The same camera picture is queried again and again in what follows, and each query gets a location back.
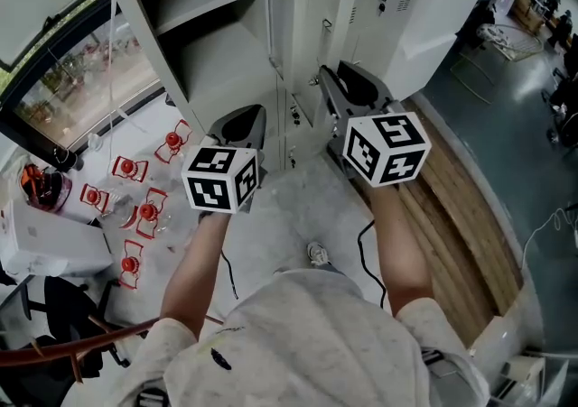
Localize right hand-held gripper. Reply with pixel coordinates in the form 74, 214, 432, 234
319, 60, 433, 189

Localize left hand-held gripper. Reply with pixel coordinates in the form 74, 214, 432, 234
181, 104, 267, 216

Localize grey metal locker cabinet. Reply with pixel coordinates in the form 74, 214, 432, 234
92, 0, 437, 171

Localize grey metal locker door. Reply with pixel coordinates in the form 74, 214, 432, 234
264, 0, 362, 126

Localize person's left forearm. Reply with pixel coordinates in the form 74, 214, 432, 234
160, 210, 231, 338

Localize person's right forearm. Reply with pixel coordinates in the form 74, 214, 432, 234
368, 183, 434, 317

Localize clear water jug red cap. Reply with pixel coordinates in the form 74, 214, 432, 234
154, 119, 193, 165
135, 187, 171, 240
117, 239, 145, 291
79, 182, 139, 230
111, 155, 149, 184

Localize person's right shoe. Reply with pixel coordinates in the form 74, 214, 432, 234
306, 241, 331, 267

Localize wooden planks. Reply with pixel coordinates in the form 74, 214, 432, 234
356, 97, 525, 347

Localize black round container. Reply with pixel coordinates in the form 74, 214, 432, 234
52, 145, 85, 171

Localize bucket with orange tools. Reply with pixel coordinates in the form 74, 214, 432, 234
20, 163, 73, 213

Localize white cardboard box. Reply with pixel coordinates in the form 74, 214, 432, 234
0, 199, 114, 278

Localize person's white shirt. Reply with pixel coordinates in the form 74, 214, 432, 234
62, 268, 491, 407

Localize black office chair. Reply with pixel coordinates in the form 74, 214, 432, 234
20, 276, 132, 370

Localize wooden coat rack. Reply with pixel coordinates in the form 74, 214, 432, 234
0, 315, 225, 384

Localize black cable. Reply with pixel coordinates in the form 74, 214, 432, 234
219, 250, 239, 301
357, 219, 388, 310

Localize white hanging cord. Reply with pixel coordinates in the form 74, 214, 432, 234
107, 0, 136, 135

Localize white wire rack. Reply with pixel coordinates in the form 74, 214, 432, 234
451, 23, 545, 105

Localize black window frame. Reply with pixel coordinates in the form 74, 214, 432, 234
0, 0, 166, 158

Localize white cable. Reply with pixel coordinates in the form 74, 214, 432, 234
521, 206, 578, 271

